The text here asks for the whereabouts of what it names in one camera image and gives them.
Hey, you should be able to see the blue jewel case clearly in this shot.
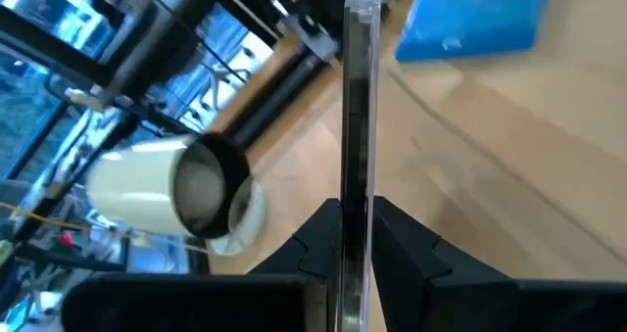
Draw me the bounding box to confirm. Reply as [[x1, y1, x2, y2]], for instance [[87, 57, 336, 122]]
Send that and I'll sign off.
[[394, 0, 555, 64]]

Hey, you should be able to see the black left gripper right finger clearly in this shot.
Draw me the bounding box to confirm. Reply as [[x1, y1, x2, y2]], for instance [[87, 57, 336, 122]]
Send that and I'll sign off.
[[371, 195, 627, 332]]

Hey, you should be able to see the clear black jewel case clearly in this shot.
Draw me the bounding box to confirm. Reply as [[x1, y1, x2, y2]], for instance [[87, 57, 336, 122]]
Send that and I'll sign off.
[[339, 0, 393, 332]]

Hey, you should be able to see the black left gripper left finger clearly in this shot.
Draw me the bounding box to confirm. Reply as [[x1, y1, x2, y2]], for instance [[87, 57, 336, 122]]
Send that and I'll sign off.
[[62, 197, 344, 332]]

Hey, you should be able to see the black aluminium table frame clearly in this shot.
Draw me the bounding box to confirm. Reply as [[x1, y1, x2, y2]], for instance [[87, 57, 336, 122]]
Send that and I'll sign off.
[[205, 0, 354, 150]]

